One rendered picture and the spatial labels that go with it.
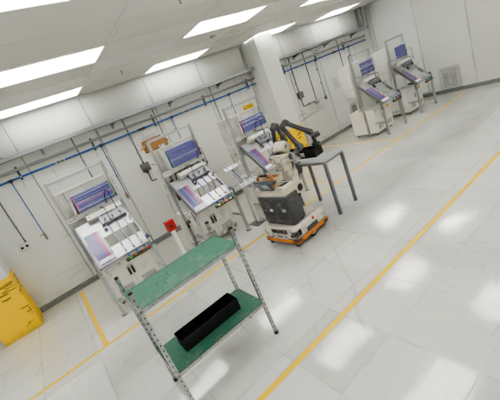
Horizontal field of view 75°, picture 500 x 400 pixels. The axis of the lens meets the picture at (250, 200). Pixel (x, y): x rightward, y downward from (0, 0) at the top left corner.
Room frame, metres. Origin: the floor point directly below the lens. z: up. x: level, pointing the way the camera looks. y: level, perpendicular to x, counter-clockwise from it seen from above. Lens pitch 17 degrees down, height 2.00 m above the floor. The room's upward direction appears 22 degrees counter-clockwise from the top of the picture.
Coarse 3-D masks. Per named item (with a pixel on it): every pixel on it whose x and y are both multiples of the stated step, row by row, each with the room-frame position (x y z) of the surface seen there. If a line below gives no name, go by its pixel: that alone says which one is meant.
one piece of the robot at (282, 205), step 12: (264, 192) 4.09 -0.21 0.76; (276, 192) 3.90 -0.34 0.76; (288, 192) 3.86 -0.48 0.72; (264, 204) 4.17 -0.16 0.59; (276, 204) 3.97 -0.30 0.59; (288, 204) 3.82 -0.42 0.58; (300, 204) 3.93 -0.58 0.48; (276, 216) 4.05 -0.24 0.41; (288, 216) 3.86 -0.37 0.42; (300, 216) 3.89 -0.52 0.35
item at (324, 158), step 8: (328, 152) 4.61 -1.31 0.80; (336, 152) 4.44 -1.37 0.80; (296, 160) 4.90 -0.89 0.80; (304, 160) 4.71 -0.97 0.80; (312, 160) 4.53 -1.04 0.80; (320, 160) 4.37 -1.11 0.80; (328, 160) 4.25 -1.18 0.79; (344, 160) 4.44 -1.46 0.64; (328, 168) 4.22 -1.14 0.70; (344, 168) 4.46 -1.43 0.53; (312, 176) 4.99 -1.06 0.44; (328, 176) 4.21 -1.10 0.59; (352, 184) 4.45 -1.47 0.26; (336, 192) 4.23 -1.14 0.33; (352, 192) 4.45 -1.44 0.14; (320, 200) 4.99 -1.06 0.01; (336, 200) 4.21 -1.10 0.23
